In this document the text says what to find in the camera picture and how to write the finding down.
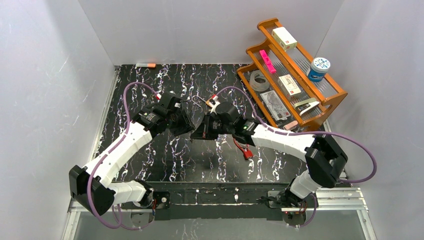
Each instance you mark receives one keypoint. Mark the red cable padlock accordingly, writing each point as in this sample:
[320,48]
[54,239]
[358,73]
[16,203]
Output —
[244,148]

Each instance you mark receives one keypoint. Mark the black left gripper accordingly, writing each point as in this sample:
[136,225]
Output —
[182,122]

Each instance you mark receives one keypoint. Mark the small pink white eraser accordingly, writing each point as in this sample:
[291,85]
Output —
[291,126]

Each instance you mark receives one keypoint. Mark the orange grey marker pen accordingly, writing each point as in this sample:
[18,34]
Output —
[145,65]

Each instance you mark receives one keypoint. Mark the orange wooden shelf rack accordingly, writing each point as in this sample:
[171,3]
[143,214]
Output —
[295,62]

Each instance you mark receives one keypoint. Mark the packaged blister card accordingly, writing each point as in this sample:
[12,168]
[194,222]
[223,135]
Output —
[277,109]

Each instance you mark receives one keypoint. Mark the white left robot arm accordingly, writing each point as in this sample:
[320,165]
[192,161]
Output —
[92,185]

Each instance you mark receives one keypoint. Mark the blue white round jar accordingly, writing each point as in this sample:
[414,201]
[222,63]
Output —
[318,69]

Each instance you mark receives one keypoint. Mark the white box top shelf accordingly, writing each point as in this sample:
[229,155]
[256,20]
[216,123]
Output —
[284,39]

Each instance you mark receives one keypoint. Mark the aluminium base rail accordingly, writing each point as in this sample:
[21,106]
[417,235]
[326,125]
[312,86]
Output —
[342,214]

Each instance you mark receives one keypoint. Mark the pink highlighter marker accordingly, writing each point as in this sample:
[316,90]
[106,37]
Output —
[266,59]

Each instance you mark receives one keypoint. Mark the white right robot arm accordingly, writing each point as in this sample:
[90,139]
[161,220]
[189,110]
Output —
[324,158]

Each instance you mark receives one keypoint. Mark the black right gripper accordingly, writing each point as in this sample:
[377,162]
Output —
[206,127]

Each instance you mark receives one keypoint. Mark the clear tape roll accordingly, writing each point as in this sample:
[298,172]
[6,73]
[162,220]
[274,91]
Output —
[258,82]

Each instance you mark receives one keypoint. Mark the white red staple box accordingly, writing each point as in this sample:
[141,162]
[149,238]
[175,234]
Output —
[289,86]

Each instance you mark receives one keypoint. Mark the brass padlock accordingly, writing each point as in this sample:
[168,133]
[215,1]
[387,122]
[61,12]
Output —
[206,102]

